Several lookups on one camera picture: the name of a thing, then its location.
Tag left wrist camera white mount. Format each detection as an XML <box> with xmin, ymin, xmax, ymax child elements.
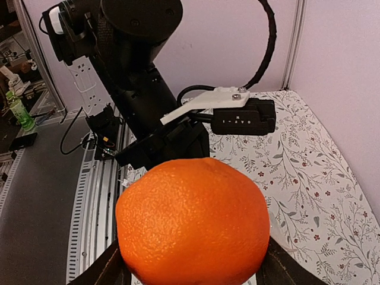
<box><xmin>159</xmin><ymin>85</ymin><xmax>277</xmax><ymax>136</ymax></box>

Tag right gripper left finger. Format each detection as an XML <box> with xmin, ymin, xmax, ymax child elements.
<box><xmin>69</xmin><ymin>239</ymin><xmax>132</xmax><ymax>285</ymax></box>

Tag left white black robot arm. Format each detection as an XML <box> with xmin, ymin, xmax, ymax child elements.
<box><xmin>42</xmin><ymin>0</ymin><xmax>210</xmax><ymax>169</ymax></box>

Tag orange toy orange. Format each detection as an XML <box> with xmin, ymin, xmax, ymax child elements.
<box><xmin>115</xmin><ymin>158</ymin><xmax>270</xmax><ymax>284</ymax></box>

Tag clear zip top bag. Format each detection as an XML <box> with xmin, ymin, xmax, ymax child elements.
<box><xmin>269</xmin><ymin>211</ymin><xmax>294</xmax><ymax>253</ymax></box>

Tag green plastic bottle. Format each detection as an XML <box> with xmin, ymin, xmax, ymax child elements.
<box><xmin>6</xmin><ymin>91</ymin><xmax>35</xmax><ymax>131</ymax></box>

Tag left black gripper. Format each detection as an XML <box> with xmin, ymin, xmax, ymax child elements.
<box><xmin>115</xmin><ymin>119</ymin><xmax>210</xmax><ymax>170</ymax></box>

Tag front aluminium rail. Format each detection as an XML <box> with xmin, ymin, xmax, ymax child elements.
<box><xmin>1</xmin><ymin>117</ymin><xmax>124</xmax><ymax>284</ymax></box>

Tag floral patterned table mat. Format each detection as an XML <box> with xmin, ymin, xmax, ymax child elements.
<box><xmin>118</xmin><ymin>90</ymin><xmax>380</xmax><ymax>285</ymax></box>

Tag left black braided cable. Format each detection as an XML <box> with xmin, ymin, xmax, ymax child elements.
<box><xmin>177</xmin><ymin>0</ymin><xmax>277</xmax><ymax>107</ymax></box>

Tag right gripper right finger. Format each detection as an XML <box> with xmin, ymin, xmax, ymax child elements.
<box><xmin>255</xmin><ymin>238</ymin><xmax>325</xmax><ymax>285</ymax></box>

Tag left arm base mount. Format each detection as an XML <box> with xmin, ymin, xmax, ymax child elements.
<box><xmin>86</xmin><ymin>103</ymin><xmax>124</xmax><ymax>161</ymax></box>

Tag left aluminium frame post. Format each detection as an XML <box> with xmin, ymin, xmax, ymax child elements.
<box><xmin>281</xmin><ymin>0</ymin><xmax>308</xmax><ymax>90</ymax></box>

